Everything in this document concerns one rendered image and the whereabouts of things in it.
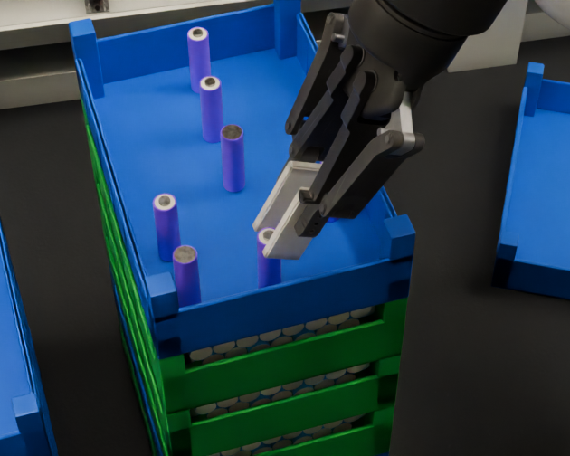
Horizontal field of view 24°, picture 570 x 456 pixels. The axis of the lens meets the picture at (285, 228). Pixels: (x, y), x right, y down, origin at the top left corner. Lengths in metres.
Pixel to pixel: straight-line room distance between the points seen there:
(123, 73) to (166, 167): 0.11
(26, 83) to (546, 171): 0.67
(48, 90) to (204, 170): 0.65
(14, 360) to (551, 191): 0.74
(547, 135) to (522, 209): 0.13
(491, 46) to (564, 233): 0.30
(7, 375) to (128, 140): 0.24
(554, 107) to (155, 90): 0.71
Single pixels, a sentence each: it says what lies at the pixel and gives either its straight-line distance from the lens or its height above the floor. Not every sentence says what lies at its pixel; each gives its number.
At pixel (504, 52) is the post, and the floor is 0.02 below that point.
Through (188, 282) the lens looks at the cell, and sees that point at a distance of 0.98.
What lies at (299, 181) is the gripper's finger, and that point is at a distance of 0.95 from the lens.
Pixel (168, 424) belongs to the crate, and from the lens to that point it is 1.08.
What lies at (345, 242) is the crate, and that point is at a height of 0.40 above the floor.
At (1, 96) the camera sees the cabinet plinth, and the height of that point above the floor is 0.02.
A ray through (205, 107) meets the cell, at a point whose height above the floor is 0.45.
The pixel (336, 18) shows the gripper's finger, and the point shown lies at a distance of 0.92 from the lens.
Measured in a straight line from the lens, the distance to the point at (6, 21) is 1.62.
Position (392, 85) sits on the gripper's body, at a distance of 0.85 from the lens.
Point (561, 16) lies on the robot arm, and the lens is 0.68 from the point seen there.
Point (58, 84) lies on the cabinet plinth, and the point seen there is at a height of 0.03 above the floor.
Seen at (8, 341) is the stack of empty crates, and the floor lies 0.24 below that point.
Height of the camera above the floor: 1.23
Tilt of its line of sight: 51 degrees down
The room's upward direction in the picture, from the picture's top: straight up
